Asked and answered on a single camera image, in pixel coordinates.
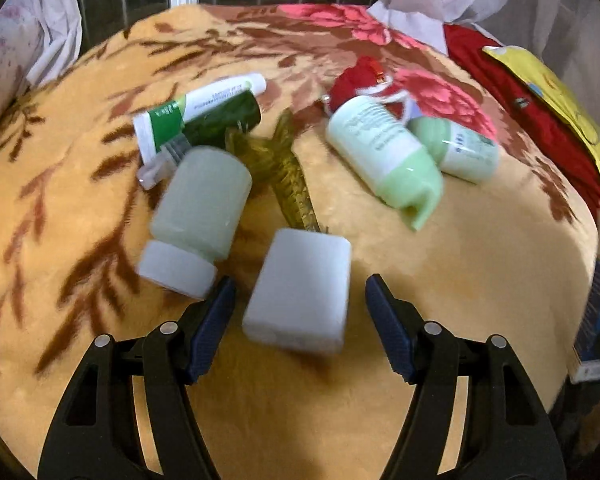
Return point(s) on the green pump lotion bottle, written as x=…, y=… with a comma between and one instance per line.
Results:
x=387, y=158

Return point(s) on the yellow cartoon pillow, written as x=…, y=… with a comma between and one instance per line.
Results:
x=546, y=85

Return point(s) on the white green toothpaste tube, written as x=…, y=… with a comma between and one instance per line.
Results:
x=195, y=110

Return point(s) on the right white sheer curtain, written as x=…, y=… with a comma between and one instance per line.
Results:
x=563, y=34

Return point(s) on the dark green tube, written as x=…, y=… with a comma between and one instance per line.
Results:
x=241, y=112

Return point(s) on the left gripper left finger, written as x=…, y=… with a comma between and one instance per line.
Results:
x=94, y=433

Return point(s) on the olive green hair clip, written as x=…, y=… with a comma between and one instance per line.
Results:
x=272, y=162

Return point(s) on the red cloth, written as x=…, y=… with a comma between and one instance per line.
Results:
x=553, y=138

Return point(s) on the green white cream bottle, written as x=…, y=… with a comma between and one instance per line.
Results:
x=457, y=150

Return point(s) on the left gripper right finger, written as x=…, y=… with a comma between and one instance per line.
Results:
x=507, y=433

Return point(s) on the floral rolled quilt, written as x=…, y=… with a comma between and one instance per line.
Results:
x=20, y=44

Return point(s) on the left white sheer curtain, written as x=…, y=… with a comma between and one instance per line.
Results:
x=53, y=31

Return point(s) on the white sheer curtain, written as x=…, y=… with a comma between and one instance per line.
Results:
x=53, y=31
x=563, y=34

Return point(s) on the pale green white-cap bottle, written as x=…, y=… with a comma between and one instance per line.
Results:
x=194, y=225

